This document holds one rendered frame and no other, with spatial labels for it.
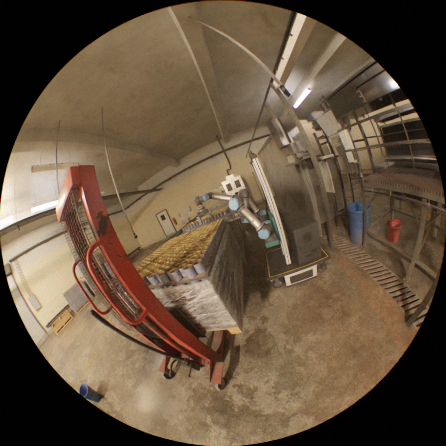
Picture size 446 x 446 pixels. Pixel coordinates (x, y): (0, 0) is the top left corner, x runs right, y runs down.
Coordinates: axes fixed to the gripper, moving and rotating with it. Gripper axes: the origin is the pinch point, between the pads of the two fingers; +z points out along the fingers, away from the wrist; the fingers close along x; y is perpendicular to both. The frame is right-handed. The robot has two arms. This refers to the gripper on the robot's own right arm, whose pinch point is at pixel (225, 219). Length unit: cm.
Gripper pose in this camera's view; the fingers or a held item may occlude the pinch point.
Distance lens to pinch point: 201.0
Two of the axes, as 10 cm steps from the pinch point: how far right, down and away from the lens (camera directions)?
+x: 0.5, -2.2, 9.7
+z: -9.2, 3.7, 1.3
